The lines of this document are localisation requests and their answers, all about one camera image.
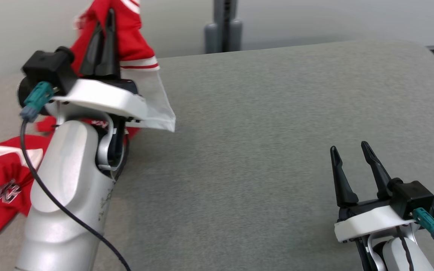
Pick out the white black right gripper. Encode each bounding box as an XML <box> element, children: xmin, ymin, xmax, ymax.
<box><xmin>330</xmin><ymin>141</ymin><xmax>416</xmax><ymax>243</ymax></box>

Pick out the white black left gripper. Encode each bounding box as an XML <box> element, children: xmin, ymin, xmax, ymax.
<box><xmin>53</xmin><ymin>9</ymin><xmax>148</xmax><ymax>121</ymax></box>

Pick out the red white jersey top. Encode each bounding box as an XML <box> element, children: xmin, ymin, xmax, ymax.
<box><xmin>34</xmin><ymin>0</ymin><xmax>176</xmax><ymax>140</ymax></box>

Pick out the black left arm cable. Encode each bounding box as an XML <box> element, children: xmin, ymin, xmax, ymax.
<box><xmin>18</xmin><ymin>81</ymin><xmax>131</xmax><ymax>271</ymax></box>

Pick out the grey partition post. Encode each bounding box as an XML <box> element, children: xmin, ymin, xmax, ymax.
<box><xmin>205</xmin><ymin>0</ymin><xmax>243</xmax><ymax>54</ymax></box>

